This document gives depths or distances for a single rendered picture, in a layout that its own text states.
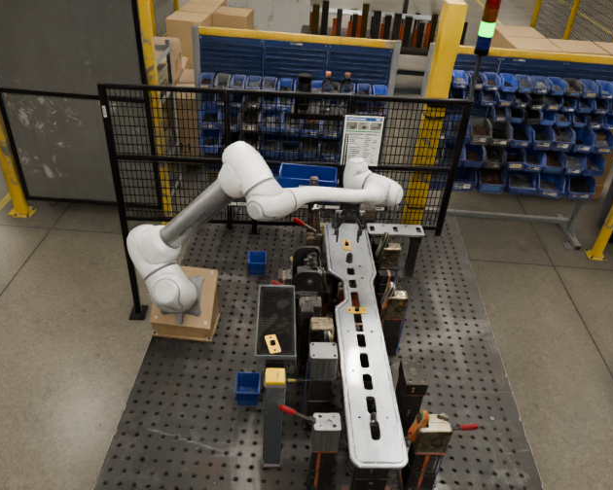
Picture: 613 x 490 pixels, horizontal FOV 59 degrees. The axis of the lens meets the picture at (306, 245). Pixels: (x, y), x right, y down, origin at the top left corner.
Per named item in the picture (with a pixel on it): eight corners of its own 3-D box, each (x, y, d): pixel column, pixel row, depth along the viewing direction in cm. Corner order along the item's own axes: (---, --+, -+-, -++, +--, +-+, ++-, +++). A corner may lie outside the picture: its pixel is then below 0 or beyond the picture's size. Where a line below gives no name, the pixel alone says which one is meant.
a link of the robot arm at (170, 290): (172, 320, 237) (157, 320, 215) (152, 284, 240) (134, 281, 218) (204, 300, 238) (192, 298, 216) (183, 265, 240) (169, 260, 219)
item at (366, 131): (378, 167, 301) (386, 115, 283) (338, 166, 299) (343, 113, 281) (378, 166, 302) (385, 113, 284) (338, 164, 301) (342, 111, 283)
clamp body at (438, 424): (438, 498, 193) (461, 436, 172) (397, 497, 192) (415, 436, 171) (432, 470, 202) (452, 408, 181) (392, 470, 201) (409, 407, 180)
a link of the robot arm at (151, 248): (136, 286, 227) (111, 242, 230) (162, 278, 241) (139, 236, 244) (263, 181, 192) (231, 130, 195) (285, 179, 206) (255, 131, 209)
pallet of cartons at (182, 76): (218, 175, 518) (214, 65, 457) (132, 172, 513) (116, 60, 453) (230, 124, 616) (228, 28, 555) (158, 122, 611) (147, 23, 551)
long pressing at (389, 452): (417, 469, 170) (418, 466, 169) (346, 468, 168) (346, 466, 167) (366, 225, 282) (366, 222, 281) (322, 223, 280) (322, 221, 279)
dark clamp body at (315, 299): (320, 374, 236) (328, 309, 213) (290, 374, 235) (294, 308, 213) (319, 356, 244) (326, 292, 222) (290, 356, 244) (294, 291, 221)
